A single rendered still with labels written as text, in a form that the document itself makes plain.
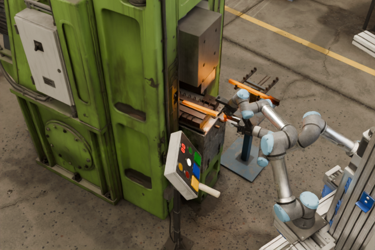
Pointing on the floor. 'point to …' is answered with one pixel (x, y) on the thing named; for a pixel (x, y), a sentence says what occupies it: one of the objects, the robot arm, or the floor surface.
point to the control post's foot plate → (186, 244)
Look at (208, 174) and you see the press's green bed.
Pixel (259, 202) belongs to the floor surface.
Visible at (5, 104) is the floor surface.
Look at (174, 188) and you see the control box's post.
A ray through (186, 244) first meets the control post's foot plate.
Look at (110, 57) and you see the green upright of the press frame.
